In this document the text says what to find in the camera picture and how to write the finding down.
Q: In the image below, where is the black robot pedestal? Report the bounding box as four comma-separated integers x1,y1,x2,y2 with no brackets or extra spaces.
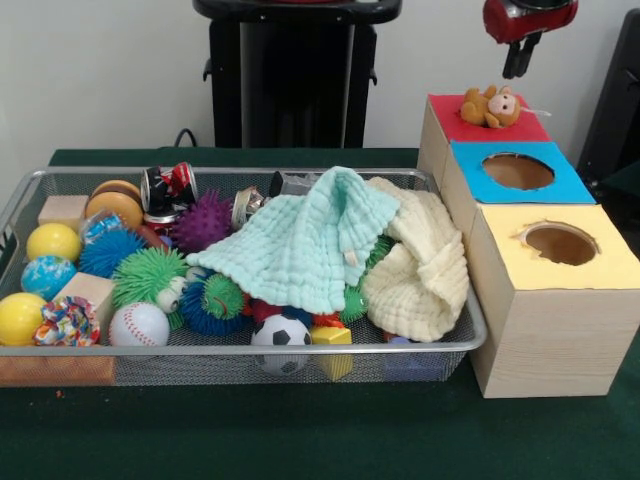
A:
192,0,404,149

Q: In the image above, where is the black and white soccer ball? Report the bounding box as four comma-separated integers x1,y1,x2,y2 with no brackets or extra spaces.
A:
251,313,314,376

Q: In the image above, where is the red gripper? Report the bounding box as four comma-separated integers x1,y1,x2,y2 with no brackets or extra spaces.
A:
482,0,580,80

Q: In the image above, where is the white baseball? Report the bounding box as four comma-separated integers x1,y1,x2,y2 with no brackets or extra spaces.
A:
108,302,171,348

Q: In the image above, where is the green spiky toy with eyes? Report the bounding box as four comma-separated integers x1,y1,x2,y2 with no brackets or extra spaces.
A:
112,245,191,331

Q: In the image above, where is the blue globe ball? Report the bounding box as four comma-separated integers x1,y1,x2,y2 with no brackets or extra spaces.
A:
21,254,79,302

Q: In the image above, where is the wire mesh bin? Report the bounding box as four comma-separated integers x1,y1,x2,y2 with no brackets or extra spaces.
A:
0,167,489,389

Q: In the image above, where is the dark green table cloth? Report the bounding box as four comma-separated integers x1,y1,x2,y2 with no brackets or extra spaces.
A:
0,147,640,480

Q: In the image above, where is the yellow ball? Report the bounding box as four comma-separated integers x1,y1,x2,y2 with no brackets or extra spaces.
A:
25,222,83,264
0,292,49,347

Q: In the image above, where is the blue spiky ball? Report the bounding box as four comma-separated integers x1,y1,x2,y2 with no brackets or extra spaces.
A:
78,227,149,280

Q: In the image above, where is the wooden box with three holes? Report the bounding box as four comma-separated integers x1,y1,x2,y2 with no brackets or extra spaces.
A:
415,92,640,400

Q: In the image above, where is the cream waffle cloth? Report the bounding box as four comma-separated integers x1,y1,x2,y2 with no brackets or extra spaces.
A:
362,175,471,344

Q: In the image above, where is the toy hamburger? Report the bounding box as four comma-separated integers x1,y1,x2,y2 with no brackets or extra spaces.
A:
84,179,146,232

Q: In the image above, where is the black chair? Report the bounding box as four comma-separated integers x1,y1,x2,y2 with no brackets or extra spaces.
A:
577,7,640,231

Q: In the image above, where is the mint green waffle cloth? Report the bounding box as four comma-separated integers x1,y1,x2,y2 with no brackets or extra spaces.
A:
185,165,402,314

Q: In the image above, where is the brown plush monkey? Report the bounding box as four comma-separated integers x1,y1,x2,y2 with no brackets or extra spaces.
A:
459,85,554,129

